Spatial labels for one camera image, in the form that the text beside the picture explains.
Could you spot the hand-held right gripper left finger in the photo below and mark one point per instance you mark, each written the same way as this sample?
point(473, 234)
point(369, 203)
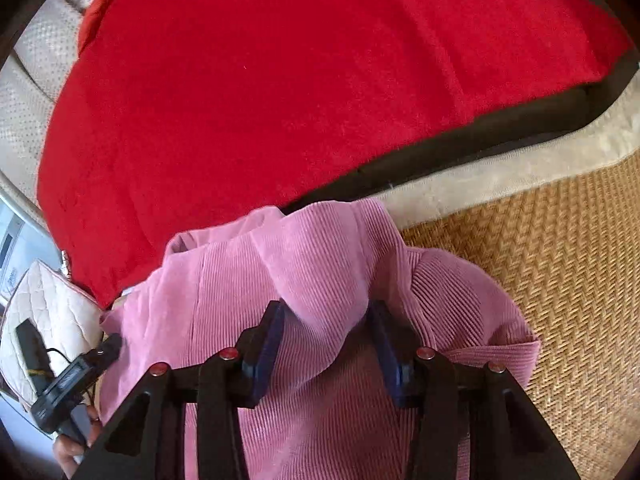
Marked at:
point(270, 345)

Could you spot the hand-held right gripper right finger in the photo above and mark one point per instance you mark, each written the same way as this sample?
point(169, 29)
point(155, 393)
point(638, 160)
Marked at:
point(392, 355)

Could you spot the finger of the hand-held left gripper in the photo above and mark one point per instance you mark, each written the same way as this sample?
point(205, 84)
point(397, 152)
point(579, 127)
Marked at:
point(111, 347)

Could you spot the person's left hand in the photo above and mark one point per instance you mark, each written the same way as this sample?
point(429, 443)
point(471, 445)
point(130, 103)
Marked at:
point(70, 455)

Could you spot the white quilted cushion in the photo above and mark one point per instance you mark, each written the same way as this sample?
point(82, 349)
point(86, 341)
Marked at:
point(50, 295)

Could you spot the woven straw mat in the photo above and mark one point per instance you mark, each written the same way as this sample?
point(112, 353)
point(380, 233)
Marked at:
point(550, 270)

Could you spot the dark brown sofa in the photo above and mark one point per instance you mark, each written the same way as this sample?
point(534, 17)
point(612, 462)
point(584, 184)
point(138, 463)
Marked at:
point(500, 135)

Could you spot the red blanket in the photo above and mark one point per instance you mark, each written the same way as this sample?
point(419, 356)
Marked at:
point(275, 85)

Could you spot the beige dotted curtain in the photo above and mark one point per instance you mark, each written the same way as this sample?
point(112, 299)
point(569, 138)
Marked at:
point(35, 85)

